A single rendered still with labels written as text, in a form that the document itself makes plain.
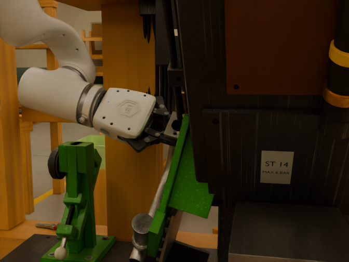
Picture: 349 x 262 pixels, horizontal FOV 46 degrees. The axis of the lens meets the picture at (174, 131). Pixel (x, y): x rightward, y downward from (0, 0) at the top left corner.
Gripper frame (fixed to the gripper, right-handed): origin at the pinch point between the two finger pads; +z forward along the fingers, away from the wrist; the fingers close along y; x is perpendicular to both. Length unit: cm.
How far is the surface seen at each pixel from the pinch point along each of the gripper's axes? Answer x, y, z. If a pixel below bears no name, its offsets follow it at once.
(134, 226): 0.5, -20.1, -0.3
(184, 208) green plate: -1.8, -15.1, 6.7
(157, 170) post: 30.0, 5.4, -5.2
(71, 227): 22.5, -17.8, -17.1
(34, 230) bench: 50, -15, -35
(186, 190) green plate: -4.0, -12.9, 6.2
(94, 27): 724, 690, -423
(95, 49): 762, 651, -406
